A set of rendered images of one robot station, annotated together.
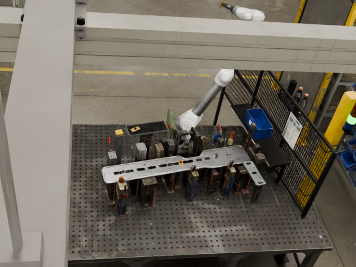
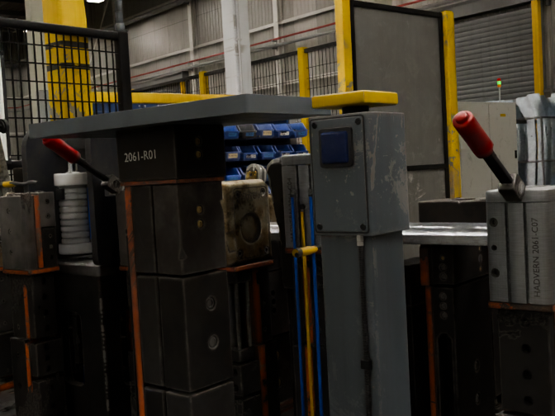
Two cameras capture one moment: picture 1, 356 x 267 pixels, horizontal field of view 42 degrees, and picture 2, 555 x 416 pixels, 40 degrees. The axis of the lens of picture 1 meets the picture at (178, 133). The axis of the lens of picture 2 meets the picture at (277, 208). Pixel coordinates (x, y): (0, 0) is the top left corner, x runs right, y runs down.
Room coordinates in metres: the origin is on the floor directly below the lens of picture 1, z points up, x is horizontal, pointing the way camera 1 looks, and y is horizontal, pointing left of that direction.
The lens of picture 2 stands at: (3.42, 1.15, 1.09)
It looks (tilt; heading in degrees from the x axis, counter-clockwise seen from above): 3 degrees down; 246
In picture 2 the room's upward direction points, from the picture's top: 3 degrees counter-clockwise
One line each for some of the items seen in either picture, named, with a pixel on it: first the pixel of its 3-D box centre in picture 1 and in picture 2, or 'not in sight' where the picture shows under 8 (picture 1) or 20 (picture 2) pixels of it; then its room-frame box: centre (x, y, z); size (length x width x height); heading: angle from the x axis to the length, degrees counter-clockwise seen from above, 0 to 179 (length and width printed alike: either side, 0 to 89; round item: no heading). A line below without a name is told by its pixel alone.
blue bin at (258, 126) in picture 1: (258, 123); not in sight; (3.61, -0.76, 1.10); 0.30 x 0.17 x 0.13; 21
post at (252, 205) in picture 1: (255, 193); not in sight; (2.91, -0.80, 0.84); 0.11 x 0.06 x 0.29; 27
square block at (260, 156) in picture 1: (256, 169); not in sight; (3.19, -0.79, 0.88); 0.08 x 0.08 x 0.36; 27
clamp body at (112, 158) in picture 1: (111, 168); (537, 357); (2.86, 0.53, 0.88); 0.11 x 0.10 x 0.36; 27
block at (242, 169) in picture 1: (239, 179); not in sight; (3.05, -0.64, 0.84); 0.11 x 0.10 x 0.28; 27
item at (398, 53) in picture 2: not in sight; (404, 177); (0.94, -2.66, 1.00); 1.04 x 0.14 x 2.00; 15
